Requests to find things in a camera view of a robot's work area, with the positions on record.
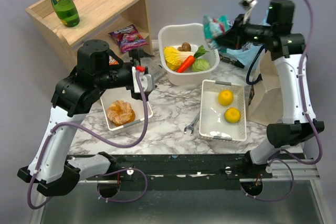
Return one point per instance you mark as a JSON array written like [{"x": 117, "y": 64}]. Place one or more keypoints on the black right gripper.
[{"x": 233, "y": 33}]

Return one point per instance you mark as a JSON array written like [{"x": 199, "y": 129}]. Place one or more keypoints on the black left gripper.
[{"x": 138, "y": 73}]

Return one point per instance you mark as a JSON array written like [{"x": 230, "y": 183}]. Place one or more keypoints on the light blue plastic grocery bag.
[{"x": 244, "y": 55}]

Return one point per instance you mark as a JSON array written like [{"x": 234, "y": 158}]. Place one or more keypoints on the green snack packet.
[{"x": 214, "y": 27}]

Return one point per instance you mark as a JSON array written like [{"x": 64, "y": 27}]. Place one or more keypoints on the yellow cabbage toy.
[{"x": 175, "y": 58}]

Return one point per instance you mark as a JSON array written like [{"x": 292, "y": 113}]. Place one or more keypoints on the green lettuce toy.
[{"x": 200, "y": 65}]

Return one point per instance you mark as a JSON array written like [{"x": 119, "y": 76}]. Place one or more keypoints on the red chili pepper toy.
[{"x": 191, "y": 59}]

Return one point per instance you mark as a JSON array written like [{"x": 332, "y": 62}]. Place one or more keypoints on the orange bread slice toy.
[{"x": 120, "y": 113}]

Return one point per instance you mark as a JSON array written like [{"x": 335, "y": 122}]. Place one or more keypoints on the yellow lemon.
[{"x": 225, "y": 97}]

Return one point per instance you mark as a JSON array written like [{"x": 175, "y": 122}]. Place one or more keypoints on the green lime toy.
[{"x": 232, "y": 115}]

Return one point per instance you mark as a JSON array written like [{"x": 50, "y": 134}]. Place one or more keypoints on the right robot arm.
[{"x": 288, "y": 53}]

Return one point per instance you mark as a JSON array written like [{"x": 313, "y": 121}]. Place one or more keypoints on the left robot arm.
[{"x": 98, "y": 69}]

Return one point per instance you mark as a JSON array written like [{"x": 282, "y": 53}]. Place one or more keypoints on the pink candy bag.
[{"x": 128, "y": 38}]

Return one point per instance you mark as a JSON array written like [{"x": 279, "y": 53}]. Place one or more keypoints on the clear plastic organizer box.
[{"x": 155, "y": 69}]

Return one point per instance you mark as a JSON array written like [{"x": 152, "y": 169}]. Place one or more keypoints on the orange snack packet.
[{"x": 112, "y": 61}]

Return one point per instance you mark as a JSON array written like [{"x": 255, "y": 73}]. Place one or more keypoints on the small black tool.
[{"x": 232, "y": 61}]

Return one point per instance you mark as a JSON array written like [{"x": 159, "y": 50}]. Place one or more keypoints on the large white plastic tub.
[{"x": 175, "y": 35}]

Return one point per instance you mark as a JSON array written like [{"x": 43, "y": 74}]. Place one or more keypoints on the brown mushroom toy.
[{"x": 184, "y": 47}]

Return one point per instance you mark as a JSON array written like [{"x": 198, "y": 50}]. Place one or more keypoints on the wooden shelf unit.
[{"x": 97, "y": 19}]

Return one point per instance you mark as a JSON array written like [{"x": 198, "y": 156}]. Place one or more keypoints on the floral canvas tote bag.
[{"x": 265, "y": 105}]

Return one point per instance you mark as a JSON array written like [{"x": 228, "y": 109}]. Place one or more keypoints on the silver combination wrench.
[{"x": 191, "y": 126}]

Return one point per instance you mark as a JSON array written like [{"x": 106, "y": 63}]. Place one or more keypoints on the green glass bottle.
[{"x": 66, "y": 11}]

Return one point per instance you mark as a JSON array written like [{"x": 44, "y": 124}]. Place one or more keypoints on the white perforated plastic basket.
[{"x": 213, "y": 125}]

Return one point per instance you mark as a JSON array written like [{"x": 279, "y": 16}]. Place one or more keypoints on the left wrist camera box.
[{"x": 146, "y": 80}]

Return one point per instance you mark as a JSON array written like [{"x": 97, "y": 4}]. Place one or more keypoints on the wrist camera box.
[
  {"x": 248, "y": 6},
  {"x": 146, "y": 80}
]

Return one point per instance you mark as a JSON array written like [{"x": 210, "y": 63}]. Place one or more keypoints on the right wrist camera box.
[{"x": 248, "y": 6}]

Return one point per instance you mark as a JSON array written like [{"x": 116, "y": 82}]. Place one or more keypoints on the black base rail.
[{"x": 180, "y": 172}]

